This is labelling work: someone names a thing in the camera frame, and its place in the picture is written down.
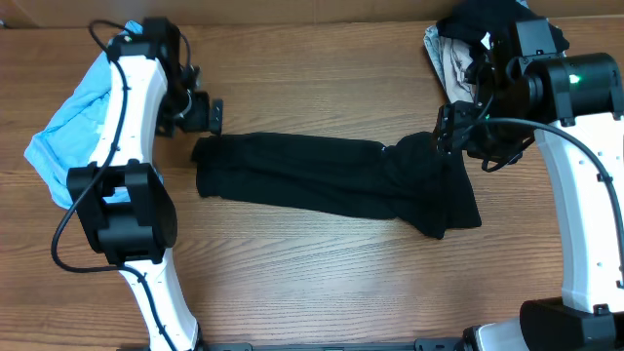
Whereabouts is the black t-shirt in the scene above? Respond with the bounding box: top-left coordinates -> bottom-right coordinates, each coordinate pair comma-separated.
191,132 -> 482,239

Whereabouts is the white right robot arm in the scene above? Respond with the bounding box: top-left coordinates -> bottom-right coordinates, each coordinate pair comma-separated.
436,45 -> 623,350

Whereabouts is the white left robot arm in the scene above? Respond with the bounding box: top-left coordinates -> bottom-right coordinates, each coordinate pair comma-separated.
67,33 -> 223,350

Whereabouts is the folded beige garment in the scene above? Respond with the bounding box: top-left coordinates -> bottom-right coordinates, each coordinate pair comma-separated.
440,37 -> 477,102

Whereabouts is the folded grey striped garment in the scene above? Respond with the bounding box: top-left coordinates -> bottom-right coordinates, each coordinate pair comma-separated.
423,25 -> 445,83

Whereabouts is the folded black garment on pile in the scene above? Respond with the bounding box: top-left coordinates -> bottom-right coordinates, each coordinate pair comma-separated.
436,0 -> 541,56

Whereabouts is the light blue t-shirt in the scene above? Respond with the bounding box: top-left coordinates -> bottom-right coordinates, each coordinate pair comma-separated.
22,19 -> 165,211

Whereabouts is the brown cardboard wall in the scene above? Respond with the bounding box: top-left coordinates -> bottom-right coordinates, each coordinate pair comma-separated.
0,0 -> 624,29

